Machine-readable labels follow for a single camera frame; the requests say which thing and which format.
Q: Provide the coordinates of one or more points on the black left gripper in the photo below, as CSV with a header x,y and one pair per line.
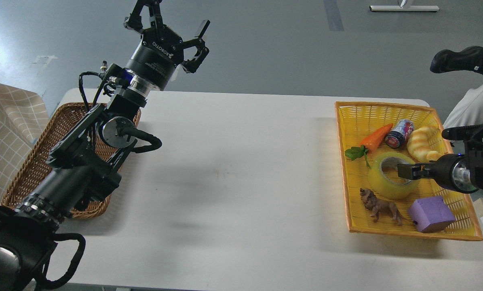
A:
x,y
156,56

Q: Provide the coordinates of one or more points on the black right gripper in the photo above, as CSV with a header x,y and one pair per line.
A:
x,y
449,171

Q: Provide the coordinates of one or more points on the yellow tape roll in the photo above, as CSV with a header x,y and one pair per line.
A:
x,y
391,188

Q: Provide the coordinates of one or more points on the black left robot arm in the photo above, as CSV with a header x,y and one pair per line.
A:
x,y
85,163

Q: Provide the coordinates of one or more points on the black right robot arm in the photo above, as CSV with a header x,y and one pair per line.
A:
x,y
472,137

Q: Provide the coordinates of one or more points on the small soda can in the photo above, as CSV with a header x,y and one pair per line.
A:
x,y
399,135

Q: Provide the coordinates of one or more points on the purple foam block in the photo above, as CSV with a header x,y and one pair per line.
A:
x,y
431,214

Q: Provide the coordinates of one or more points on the orange toy carrot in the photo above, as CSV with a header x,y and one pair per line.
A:
x,y
369,144

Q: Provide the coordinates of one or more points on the yellow plastic basket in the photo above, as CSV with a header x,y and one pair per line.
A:
x,y
356,121

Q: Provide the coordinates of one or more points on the brown toy lion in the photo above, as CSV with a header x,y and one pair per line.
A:
x,y
375,205

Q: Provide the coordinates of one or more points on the brown wicker basket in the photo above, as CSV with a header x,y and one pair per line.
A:
x,y
35,167

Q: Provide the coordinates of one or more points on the beige checkered cloth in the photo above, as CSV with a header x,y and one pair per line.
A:
x,y
23,117

